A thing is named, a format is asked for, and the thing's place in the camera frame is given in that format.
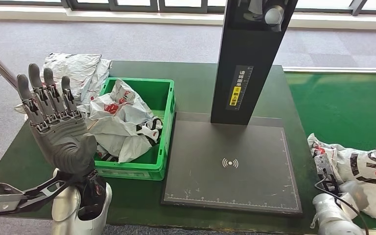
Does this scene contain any green conveyor belt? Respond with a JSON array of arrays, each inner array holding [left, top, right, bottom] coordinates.
[[284, 71, 376, 230]]

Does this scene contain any white window sill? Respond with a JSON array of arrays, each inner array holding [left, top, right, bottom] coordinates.
[[0, 3, 376, 29]]

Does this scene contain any silver conveyor side rail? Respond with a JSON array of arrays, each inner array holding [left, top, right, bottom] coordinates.
[[282, 66, 376, 73]]

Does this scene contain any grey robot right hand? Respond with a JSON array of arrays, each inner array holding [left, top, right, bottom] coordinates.
[[313, 154, 370, 212]]

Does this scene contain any black yellow label sticker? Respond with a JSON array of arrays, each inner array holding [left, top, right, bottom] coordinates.
[[226, 65, 255, 112]]

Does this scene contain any black scanner base plate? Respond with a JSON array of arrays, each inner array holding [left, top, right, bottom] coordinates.
[[161, 112, 304, 216]]

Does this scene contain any black scanner column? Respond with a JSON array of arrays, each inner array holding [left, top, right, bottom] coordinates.
[[211, 0, 301, 126]]

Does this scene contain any dark green table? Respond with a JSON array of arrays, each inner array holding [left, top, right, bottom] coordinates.
[[0, 60, 325, 235]]

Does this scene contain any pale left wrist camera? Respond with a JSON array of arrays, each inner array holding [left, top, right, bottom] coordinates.
[[0, 176, 77, 217]]

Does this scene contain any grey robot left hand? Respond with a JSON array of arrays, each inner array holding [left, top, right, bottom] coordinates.
[[16, 63, 98, 177]]

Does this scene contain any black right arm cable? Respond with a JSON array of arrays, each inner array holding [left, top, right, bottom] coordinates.
[[314, 176, 370, 235]]

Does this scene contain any dark window frame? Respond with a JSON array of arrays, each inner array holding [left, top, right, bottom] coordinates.
[[0, 0, 376, 14]]

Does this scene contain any green plastic crate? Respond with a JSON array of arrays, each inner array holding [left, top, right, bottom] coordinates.
[[91, 77, 177, 182]]

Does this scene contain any grey parcel bag red print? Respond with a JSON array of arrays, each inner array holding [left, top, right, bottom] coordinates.
[[42, 52, 103, 104], [14, 58, 113, 115]]

